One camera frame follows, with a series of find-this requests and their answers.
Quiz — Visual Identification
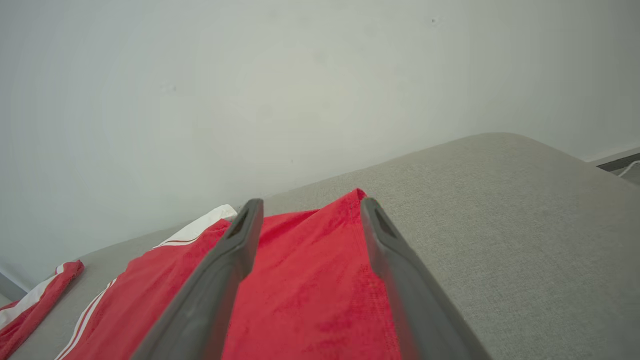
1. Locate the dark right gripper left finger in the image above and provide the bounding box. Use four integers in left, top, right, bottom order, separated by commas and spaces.
131, 198, 265, 360

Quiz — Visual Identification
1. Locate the red basketball jersey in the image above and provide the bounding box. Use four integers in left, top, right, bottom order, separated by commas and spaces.
55, 188, 402, 360

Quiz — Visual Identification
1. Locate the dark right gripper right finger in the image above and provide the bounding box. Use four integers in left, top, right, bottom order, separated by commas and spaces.
360, 197, 493, 360

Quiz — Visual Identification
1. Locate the white wall baseboard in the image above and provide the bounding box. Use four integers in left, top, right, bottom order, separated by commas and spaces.
585, 147, 640, 173

